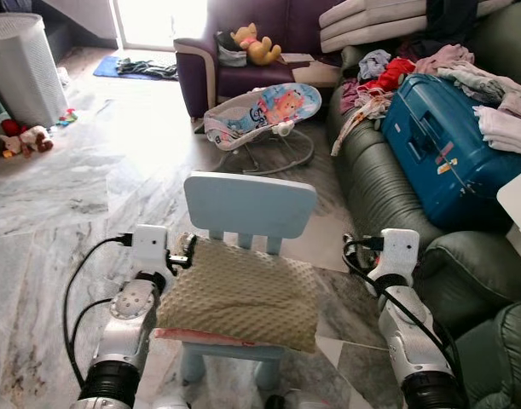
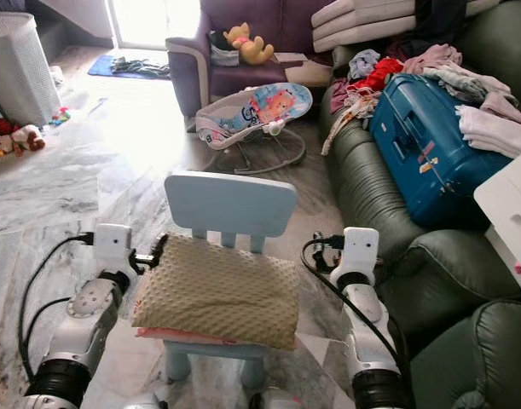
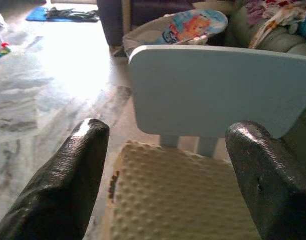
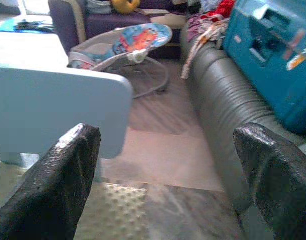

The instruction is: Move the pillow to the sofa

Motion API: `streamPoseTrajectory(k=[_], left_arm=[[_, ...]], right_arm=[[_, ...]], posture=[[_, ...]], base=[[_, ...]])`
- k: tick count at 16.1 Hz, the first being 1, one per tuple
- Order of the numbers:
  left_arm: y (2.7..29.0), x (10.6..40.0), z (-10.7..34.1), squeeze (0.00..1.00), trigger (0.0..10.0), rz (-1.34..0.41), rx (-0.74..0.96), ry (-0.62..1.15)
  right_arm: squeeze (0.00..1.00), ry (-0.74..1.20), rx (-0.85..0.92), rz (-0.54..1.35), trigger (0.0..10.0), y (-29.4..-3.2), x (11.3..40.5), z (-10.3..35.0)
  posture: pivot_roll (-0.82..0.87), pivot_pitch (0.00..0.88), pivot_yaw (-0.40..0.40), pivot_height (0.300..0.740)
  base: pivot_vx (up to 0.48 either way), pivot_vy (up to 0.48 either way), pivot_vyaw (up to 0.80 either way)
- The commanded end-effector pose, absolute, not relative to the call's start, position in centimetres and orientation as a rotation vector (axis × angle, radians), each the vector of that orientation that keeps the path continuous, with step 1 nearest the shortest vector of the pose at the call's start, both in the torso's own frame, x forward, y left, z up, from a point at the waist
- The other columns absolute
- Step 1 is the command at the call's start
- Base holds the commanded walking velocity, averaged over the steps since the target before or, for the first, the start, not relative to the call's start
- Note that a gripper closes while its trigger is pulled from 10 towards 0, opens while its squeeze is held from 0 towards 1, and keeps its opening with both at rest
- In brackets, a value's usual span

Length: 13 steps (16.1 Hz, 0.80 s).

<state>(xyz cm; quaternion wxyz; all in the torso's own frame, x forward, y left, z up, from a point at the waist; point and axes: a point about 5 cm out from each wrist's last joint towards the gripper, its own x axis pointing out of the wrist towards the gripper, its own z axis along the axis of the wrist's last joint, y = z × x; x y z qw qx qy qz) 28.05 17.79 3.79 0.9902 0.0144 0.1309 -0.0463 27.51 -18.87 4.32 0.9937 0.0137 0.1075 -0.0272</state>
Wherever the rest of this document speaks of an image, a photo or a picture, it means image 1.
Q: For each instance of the white table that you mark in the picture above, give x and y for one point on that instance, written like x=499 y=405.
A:
x=520 y=209

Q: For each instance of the blue floor mat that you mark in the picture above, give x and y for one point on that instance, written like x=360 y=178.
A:
x=107 y=68

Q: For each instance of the white air purifier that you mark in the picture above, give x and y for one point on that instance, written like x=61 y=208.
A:
x=21 y=72

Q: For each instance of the printed baby bouncer seat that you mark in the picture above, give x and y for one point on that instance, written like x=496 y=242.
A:
x=264 y=111

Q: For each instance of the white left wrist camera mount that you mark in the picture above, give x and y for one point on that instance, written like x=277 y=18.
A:
x=149 y=247

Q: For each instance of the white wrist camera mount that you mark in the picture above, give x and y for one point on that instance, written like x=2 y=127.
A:
x=400 y=251
x=149 y=247

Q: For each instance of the grey bag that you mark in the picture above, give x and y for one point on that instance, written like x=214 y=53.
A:
x=230 y=51

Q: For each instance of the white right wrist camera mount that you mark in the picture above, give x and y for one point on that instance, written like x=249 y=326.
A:
x=400 y=251

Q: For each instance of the folded white cloth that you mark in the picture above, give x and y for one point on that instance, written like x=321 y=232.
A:
x=503 y=129

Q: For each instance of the red garment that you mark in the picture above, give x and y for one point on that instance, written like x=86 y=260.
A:
x=396 y=72

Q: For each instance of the purple armchair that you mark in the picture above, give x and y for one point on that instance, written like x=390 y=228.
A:
x=269 y=81

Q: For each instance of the beige bubble-textured pillow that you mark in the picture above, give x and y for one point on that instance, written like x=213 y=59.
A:
x=243 y=294

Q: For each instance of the brown and red plush toy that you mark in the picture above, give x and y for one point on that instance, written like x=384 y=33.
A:
x=28 y=139

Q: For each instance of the light blue child chair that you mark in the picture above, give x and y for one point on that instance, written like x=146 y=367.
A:
x=247 y=203

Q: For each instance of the dark crumpled cloth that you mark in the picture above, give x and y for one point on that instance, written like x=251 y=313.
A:
x=149 y=68

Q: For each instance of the green leather sofa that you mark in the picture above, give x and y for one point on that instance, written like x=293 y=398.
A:
x=388 y=187

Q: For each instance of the blue hard-shell suitcase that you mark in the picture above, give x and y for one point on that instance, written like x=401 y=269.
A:
x=431 y=145

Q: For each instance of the stacked beige cushions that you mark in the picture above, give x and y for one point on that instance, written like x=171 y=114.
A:
x=371 y=21

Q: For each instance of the pile of mixed clothes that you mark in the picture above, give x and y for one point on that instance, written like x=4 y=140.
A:
x=473 y=77

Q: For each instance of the yellow plush bear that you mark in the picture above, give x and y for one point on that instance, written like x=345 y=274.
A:
x=258 y=47

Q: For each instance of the small colourful floor toy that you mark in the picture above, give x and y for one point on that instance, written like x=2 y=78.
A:
x=66 y=118

